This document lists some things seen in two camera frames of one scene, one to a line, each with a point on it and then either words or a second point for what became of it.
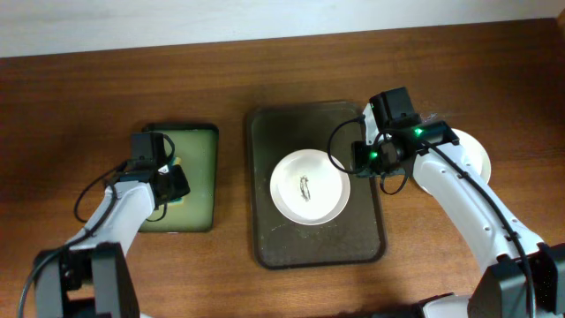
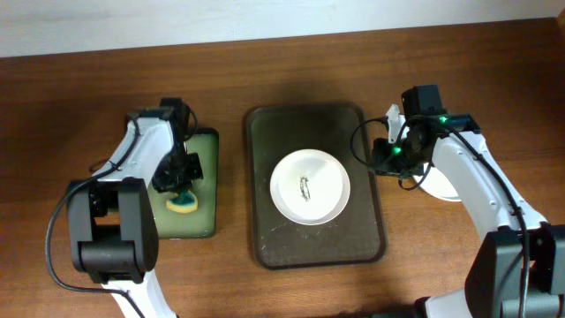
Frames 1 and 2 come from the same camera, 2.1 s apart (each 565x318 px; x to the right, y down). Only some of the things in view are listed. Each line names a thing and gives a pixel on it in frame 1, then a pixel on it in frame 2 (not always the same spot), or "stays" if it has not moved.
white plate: x=308 y=188 stays
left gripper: x=175 y=186 → x=175 y=179
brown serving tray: x=356 y=238 stays
